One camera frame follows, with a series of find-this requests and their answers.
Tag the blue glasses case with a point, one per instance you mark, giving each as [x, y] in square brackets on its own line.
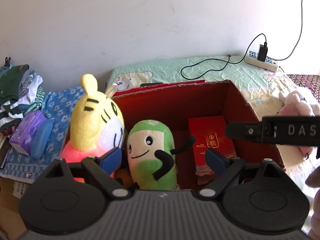
[40, 139]

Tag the red cardboard box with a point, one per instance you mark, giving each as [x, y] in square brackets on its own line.
[187, 109]

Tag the white power strip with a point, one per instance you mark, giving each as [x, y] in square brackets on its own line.
[252, 58]

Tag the purple tissue pack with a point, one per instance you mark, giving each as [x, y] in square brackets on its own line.
[23, 135]

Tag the green plush toy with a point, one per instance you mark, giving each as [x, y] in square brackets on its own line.
[151, 155]

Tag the black smartphone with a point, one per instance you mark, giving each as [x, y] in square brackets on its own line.
[144, 85]

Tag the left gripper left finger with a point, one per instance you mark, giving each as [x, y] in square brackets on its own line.
[110, 161]

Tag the blue floral towel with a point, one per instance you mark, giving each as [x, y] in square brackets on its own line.
[47, 142]

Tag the cartoon bear bed sheet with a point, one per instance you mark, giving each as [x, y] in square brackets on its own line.
[260, 87]

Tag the yellow tiger plush toy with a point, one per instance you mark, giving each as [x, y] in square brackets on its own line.
[97, 124]

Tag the pink plush rabbit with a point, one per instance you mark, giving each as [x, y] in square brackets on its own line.
[294, 104]

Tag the person's right hand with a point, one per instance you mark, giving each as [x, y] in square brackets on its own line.
[314, 181]

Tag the red gift packet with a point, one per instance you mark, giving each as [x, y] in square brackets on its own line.
[212, 144]

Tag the black charger adapter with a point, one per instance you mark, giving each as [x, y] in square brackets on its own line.
[262, 53]

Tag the pile of folded clothes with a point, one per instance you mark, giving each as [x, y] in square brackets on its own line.
[21, 93]

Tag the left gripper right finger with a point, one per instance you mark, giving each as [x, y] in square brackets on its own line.
[217, 162]

